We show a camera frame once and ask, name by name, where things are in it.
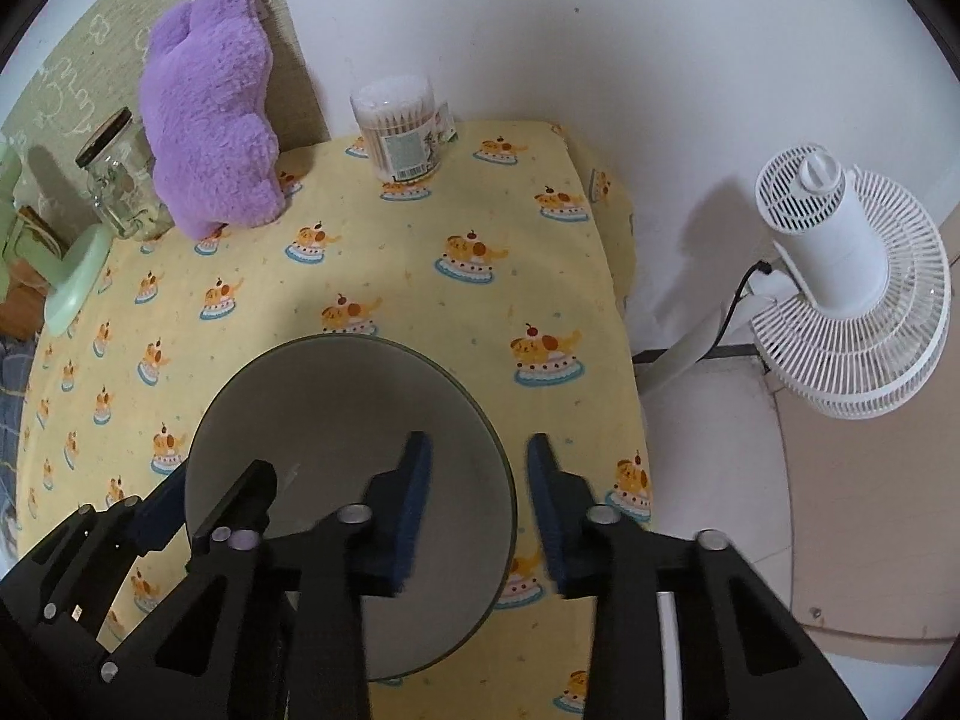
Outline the large grey ceramic bowl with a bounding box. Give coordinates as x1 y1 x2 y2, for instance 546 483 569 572
184 336 518 683

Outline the green printed cloth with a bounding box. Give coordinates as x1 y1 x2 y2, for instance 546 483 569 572
0 0 331 155

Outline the glass jar with dark lid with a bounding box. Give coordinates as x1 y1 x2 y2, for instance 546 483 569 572
75 107 177 242

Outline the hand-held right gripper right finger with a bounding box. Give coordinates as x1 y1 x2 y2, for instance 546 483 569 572
526 435 863 720

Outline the wooden furniture frame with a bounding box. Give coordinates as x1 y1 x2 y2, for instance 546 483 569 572
0 206 65 342

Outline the black power cable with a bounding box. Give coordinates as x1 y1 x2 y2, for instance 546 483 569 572
718 261 775 352

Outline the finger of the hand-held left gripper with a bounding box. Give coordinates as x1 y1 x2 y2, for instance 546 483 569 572
191 460 277 548
15 467 188 642

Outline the cotton swab container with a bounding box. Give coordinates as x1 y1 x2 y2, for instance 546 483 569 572
351 73 457 185

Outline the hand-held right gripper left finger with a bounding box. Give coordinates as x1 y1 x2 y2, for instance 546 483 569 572
90 431 434 720

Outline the yellow printed tablecloth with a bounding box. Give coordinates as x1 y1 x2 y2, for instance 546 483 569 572
15 118 653 720

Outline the purple plush toy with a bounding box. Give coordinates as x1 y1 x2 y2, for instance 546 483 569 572
141 0 287 239

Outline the blue plaid blanket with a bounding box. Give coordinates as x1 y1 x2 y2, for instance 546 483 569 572
0 337 38 563

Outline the white standing fan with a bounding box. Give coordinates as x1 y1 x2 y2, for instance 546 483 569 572
634 142 952 421

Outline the green desk fan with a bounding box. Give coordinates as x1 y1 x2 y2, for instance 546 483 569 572
0 142 115 336

